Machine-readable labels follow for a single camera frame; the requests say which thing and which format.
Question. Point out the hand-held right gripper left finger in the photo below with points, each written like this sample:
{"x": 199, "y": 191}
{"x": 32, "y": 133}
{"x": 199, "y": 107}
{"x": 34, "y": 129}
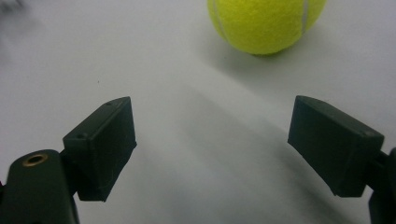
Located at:
{"x": 99, "y": 149}

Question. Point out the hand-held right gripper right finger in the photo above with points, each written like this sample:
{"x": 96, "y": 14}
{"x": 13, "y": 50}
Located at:
{"x": 333, "y": 146}

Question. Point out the yellow-green tennis ball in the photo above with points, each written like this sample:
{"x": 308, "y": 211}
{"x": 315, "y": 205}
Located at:
{"x": 264, "y": 25}

